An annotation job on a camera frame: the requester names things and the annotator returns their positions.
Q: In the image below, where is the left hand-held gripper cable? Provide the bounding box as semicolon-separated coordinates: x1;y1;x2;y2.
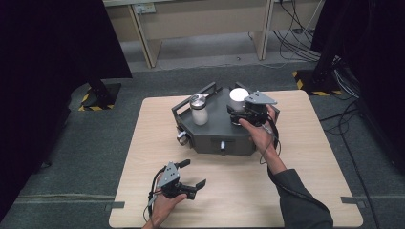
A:
142;167;168;224

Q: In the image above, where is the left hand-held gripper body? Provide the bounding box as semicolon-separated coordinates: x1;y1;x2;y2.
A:
156;161;197;201

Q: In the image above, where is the person's left hand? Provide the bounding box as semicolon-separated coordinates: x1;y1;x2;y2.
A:
149;190;188;225

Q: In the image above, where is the silver lid seasoning jar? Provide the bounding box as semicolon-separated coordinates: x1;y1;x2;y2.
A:
189;94;210;127

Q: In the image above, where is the person's right hand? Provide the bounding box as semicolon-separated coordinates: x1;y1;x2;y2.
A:
238;104;280;160

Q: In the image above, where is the black cable bundle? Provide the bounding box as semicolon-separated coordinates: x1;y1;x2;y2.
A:
272;0;323;63

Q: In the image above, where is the right hand-held gripper cable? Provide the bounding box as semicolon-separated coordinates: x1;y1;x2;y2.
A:
258;122;283;166

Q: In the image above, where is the grey tape piece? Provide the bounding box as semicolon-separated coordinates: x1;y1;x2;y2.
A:
104;200;126;212
339;196;366;209

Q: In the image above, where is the hand-held gripper cable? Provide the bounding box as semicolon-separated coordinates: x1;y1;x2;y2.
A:
142;167;168;224
258;122;283;166

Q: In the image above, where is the black curtain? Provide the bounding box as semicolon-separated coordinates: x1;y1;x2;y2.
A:
0;0;134;221
309;0;405;175

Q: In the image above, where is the black stand with striped base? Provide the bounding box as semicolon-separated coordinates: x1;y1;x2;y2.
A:
291;0;344;97
77;75;123;113

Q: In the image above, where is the white lid seasoning jar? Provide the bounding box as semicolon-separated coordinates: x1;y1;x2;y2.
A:
228;87;250;127

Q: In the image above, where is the beige wooden desk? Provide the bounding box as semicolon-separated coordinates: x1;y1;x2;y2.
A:
102;0;323;70

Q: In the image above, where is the dark grey metal tray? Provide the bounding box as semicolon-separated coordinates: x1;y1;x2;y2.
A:
171;81;281;157

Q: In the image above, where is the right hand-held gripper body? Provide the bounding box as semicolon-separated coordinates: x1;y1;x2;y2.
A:
243;91;278;126

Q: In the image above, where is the white wall socket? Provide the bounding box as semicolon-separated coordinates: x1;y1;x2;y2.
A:
133;2;158;15

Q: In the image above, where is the long black floor cable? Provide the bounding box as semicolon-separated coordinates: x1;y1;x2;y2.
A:
318;98;383;229

